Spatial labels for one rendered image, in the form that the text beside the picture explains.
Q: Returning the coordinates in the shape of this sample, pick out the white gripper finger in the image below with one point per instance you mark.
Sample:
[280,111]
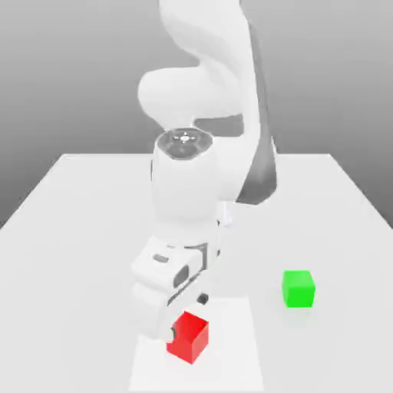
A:
[169,337]

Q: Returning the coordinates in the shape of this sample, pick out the small green cube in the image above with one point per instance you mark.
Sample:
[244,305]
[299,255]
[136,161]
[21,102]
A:
[298,290]

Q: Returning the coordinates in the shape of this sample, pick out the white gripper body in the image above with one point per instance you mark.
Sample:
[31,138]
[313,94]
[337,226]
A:
[150,310]

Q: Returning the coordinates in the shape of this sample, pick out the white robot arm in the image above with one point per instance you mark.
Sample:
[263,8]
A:
[184,190]

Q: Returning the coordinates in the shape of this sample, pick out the small red cube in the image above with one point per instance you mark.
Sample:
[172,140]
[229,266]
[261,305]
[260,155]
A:
[192,337]

